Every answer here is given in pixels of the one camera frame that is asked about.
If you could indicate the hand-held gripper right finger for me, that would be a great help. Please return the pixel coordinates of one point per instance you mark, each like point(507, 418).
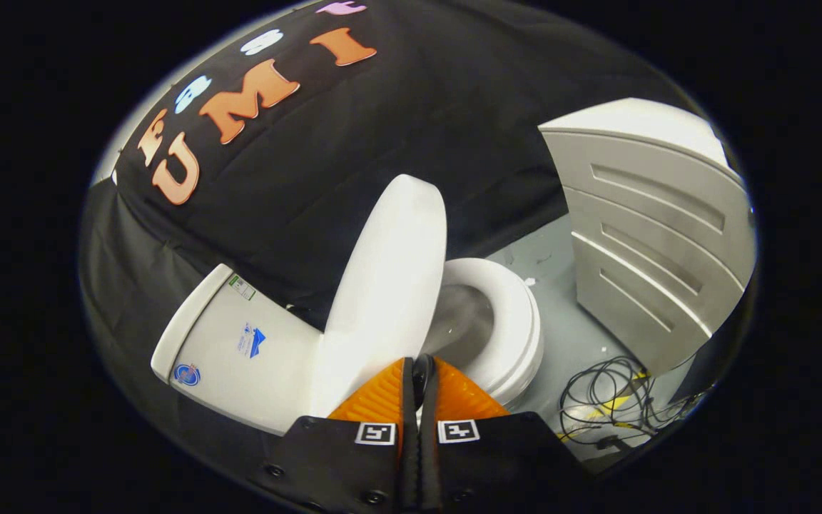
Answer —
point(496, 464)

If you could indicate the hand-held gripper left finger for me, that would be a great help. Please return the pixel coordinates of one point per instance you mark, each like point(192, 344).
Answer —
point(340, 464)

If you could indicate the black round pull tab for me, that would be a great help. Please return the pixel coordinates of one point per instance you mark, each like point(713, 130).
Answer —
point(422, 375)

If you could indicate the white toilet lid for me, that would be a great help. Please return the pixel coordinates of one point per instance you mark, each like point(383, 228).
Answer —
point(382, 285)

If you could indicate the white toilet seat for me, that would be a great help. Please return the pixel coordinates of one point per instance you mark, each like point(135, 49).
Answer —
point(518, 321)

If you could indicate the white ceramic toilet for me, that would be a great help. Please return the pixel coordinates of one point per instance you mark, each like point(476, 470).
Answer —
point(225, 350)

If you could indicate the white drawer cabinet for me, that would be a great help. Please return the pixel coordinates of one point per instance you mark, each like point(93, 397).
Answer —
point(653, 235)

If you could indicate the black backdrop cloth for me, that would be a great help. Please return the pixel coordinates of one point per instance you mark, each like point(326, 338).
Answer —
point(382, 128)

